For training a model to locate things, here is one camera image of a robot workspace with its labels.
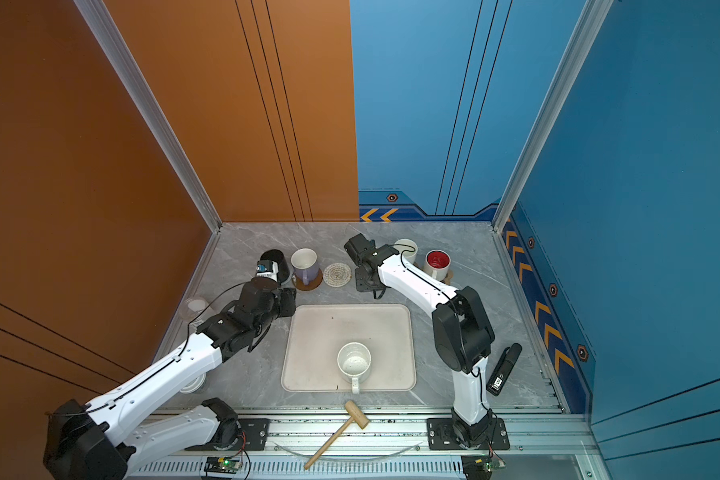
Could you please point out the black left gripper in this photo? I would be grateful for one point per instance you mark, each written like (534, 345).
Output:
(288, 300)

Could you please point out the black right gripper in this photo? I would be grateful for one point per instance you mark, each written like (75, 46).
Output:
(360, 287)

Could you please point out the purple mug white inside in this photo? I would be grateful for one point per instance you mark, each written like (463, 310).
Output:
(305, 264)

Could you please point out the white mug red inside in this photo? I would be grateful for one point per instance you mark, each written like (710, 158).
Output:
(437, 264)

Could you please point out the black mug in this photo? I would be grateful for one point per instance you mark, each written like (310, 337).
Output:
(277, 257)

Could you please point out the white speckled mug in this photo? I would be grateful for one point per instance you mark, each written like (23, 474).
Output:
(354, 361)

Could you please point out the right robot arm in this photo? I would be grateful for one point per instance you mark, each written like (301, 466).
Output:
(462, 332)

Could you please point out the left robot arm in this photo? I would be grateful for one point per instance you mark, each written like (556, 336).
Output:
(108, 437)

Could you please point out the multicolour woven coaster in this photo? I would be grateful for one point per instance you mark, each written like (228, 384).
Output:
(337, 275)

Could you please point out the brown worn round coaster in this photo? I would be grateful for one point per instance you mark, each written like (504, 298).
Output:
(312, 285)

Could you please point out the beige serving tray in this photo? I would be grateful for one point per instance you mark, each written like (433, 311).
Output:
(317, 333)

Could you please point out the wooden mallet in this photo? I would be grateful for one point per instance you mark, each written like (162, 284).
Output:
(355, 416)

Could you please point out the left green circuit board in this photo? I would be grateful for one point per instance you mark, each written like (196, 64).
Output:
(223, 466)

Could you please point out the green circuit board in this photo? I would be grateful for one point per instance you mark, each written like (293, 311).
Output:
(481, 467)
(223, 466)

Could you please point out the black handheld device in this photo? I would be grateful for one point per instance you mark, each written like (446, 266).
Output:
(503, 369)

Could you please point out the right green circuit board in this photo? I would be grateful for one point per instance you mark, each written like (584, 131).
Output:
(481, 467)

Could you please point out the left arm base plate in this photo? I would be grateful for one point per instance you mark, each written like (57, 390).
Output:
(249, 434)

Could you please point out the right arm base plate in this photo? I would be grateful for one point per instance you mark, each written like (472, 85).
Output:
(441, 436)

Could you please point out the aluminium front rail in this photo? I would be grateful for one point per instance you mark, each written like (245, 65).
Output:
(544, 445)

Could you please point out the right aluminium frame post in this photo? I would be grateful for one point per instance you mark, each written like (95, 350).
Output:
(584, 34)

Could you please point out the aluminium frame post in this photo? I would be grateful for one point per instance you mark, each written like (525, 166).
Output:
(584, 34)
(102, 25)

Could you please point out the left aluminium frame post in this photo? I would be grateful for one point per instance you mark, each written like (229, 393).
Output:
(102, 25)

